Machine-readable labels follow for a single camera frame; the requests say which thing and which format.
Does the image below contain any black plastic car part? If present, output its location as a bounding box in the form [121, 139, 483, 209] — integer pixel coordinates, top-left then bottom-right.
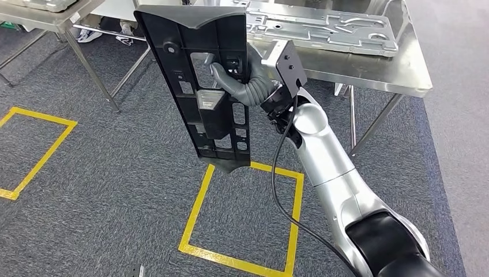
[133, 4, 252, 175]

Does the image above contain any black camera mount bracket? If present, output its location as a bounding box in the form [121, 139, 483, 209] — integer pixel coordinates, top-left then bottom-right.
[259, 39, 309, 115]

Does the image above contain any stamped metal panel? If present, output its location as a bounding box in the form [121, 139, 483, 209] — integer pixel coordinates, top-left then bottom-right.
[229, 0, 399, 58]
[5, 0, 79, 13]

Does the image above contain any stainless steel side table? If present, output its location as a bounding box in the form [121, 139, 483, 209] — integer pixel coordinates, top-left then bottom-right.
[0, 0, 121, 114]

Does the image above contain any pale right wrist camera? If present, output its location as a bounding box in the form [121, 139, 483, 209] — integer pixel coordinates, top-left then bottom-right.
[261, 39, 289, 77]

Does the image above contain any stainless steel workbench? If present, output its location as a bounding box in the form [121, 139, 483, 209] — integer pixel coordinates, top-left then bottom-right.
[191, 0, 434, 158]

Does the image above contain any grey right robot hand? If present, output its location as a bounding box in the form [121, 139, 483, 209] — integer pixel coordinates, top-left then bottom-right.
[204, 42, 274, 107]

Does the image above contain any person's white shoe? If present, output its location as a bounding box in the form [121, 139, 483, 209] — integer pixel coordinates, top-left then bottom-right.
[115, 22, 134, 47]
[76, 29, 103, 43]

